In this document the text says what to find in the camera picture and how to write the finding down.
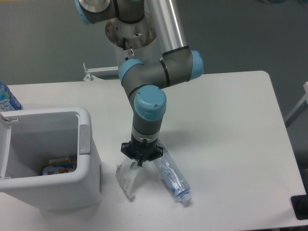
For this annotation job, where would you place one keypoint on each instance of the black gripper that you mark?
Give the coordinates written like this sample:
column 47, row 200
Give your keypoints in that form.
column 142, row 150

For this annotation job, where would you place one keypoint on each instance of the clear white plastic wrapper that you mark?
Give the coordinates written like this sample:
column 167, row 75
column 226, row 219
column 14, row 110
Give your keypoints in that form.
column 126, row 174

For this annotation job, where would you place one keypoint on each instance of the crushed clear plastic bottle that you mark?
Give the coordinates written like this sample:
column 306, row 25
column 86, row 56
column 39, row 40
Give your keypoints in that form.
column 172, row 176

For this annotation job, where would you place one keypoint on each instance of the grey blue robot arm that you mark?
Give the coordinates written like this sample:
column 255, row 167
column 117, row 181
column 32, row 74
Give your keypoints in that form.
column 144, row 83

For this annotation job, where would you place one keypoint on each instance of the white open trash can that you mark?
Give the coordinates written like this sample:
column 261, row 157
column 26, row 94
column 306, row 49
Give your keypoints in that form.
column 30, row 138

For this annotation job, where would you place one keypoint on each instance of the colourful package in bin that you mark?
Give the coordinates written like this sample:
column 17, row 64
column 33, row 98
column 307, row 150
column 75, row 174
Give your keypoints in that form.
column 59, row 166

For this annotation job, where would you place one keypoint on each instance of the blue labelled bottle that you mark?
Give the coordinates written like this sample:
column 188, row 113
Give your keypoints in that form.
column 8, row 102

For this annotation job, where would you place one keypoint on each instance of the black clamp at table edge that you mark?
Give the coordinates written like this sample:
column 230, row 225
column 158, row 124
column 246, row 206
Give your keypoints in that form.
column 300, row 206

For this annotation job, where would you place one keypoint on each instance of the white pedestal foot left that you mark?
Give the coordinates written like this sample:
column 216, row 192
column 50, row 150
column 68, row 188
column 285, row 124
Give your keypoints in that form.
column 105, row 73

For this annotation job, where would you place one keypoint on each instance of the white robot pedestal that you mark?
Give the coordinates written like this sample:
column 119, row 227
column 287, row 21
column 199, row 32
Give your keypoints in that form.
column 132, row 41

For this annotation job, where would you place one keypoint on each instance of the white frame at right edge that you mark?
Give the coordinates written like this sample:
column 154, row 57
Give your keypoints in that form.
column 298, row 109

